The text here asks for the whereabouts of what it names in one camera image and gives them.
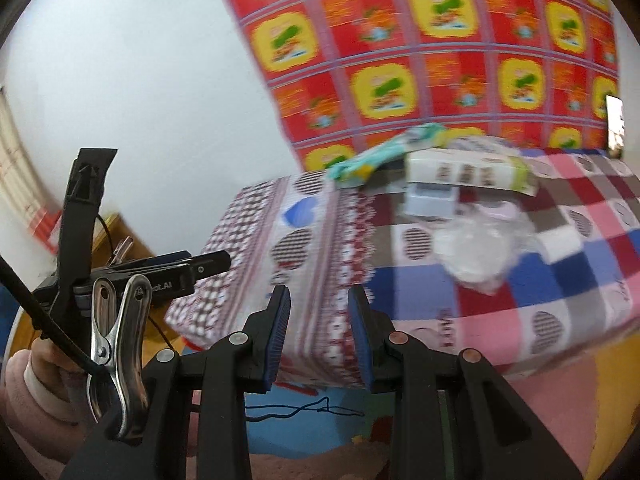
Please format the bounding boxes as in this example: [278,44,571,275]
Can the teal yellow plastic packet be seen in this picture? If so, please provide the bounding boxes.
[327,124,481,188]

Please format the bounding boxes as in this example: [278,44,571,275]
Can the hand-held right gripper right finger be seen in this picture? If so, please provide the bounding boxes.
[347,286,583,480]

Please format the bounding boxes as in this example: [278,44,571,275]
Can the cream red patterned curtain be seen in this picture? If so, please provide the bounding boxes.
[0,85,66,221]

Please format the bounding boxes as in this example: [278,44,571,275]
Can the white plastic tray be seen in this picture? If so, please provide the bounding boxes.
[402,182,461,218]

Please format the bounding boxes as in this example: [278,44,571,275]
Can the red printed wall cloth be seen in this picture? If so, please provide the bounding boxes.
[207,0,621,171]

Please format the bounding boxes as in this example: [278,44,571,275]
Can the person's left forearm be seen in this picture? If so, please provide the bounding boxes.
[0,340,96,480]

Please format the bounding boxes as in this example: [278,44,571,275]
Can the white green carton box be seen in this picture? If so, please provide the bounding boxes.
[404,149,540,196]

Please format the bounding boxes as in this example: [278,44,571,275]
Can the metal spring clip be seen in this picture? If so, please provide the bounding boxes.
[87,275,153,443]
[106,235,135,266]

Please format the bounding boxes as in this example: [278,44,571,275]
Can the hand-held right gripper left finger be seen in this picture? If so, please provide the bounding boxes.
[65,284,292,480]

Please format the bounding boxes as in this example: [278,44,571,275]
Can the colourful foam floor mat tiles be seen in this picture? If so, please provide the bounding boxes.
[165,335,640,461]

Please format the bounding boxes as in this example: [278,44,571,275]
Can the clear plastic bag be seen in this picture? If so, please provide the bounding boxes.
[434,200,538,295]

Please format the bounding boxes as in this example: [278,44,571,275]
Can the thin black string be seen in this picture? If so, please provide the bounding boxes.
[247,397,365,423]

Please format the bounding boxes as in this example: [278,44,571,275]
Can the thick black cable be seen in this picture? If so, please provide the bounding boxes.
[0,255,108,376]

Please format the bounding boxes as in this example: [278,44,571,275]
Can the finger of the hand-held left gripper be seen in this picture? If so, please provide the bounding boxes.
[112,250,232,277]

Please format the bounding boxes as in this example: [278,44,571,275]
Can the red cardboard boxes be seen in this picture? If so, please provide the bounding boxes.
[27,207,63,251]

